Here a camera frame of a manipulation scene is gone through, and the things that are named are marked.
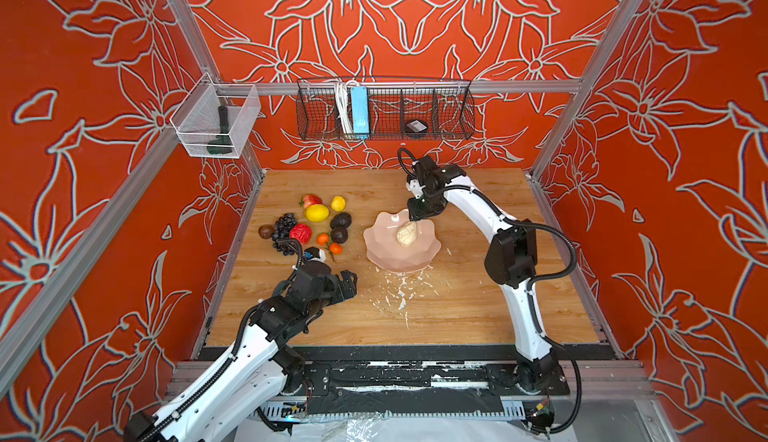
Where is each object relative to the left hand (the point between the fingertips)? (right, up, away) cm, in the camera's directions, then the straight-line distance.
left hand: (344, 279), depth 78 cm
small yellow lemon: (-6, +20, +29) cm, 36 cm away
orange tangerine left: (-10, +8, +20) cm, 24 cm away
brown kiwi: (-29, +11, +20) cm, 37 cm away
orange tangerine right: (-5, +6, +17) cm, 19 cm away
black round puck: (+21, +46, +18) cm, 53 cm away
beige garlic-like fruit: (+18, +10, +17) cm, 27 cm away
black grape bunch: (-24, +11, +20) cm, 33 cm away
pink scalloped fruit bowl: (+15, +7, +18) cm, 25 cm away
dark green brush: (-36, +42, +7) cm, 56 cm away
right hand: (+20, +17, +17) cm, 31 cm away
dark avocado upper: (-4, +14, +22) cm, 27 cm away
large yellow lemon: (-13, +17, +26) cm, 33 cm away
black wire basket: (+33, +54, +23) cm, 67 cm away
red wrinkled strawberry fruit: (-17, +11, +18) cm, 27 cm away
